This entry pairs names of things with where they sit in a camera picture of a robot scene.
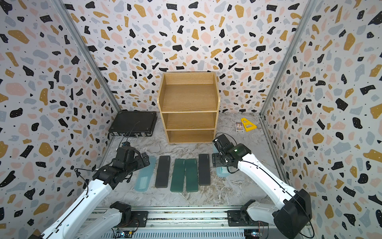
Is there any green pencil case right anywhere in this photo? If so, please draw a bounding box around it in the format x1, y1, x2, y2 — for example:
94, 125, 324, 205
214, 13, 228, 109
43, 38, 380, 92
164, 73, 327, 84
186, 159, 199, 193

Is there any green pencil case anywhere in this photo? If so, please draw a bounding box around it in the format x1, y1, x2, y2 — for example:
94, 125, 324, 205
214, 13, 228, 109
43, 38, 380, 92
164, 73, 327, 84
186, 159, 199, 193
170, 158, 186, 193

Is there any wooden three-tier shelf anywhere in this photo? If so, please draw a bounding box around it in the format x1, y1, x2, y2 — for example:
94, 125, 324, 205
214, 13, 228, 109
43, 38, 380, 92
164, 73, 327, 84
157, 72, 220, 144

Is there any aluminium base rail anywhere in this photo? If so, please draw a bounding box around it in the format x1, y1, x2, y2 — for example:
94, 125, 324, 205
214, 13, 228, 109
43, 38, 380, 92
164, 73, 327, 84
58, 205, 312, 239

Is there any yellow triangular plastic piece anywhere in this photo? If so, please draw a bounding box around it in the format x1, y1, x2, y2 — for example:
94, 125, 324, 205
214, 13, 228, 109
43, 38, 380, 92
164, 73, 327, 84
241, 118, 257, 132

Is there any light blue pencil case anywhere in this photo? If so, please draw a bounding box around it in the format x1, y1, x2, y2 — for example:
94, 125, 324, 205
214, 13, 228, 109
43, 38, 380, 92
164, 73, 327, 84
134, 156, 157, 192
212, 145, 230, 178

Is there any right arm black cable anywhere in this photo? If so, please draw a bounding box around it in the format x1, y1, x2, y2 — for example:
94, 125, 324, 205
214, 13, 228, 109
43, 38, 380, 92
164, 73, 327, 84
214, 132, 315, 239

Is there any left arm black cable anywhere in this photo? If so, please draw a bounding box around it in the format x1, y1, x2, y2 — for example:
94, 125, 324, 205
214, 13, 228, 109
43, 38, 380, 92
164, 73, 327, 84
74, 120, 141, 195

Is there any small card box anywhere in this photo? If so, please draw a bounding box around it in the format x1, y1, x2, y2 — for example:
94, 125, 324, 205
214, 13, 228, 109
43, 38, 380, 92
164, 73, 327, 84
235, 122, 244, 132

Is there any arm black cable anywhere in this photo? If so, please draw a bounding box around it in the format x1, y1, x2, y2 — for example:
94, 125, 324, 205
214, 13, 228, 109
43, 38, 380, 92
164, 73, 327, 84
214, 132, 315, 239
74, 120, 141, 195

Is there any green pencil case left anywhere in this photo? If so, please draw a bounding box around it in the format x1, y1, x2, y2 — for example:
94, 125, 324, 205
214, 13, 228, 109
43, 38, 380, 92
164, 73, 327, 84
170, 158, 186, 193

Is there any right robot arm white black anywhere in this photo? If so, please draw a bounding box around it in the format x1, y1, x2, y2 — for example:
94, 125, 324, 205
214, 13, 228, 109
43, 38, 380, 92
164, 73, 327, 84
212, 134, 312, 239

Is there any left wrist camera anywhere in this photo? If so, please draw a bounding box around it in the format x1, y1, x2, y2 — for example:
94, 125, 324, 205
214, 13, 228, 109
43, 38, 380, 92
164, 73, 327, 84
121, 141, 130, 147

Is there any black flat case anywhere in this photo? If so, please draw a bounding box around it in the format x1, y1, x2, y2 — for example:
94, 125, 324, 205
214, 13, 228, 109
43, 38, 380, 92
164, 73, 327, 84
109, 110, 157, 137

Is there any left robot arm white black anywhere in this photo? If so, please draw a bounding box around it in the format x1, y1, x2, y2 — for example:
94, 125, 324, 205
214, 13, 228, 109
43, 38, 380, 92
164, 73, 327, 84
30, 144, 150, 239

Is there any black pencil case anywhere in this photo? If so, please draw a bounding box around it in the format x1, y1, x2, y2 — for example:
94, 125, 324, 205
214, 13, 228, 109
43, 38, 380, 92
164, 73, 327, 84
198, 154, 211, 186
155, 155, 171, 188

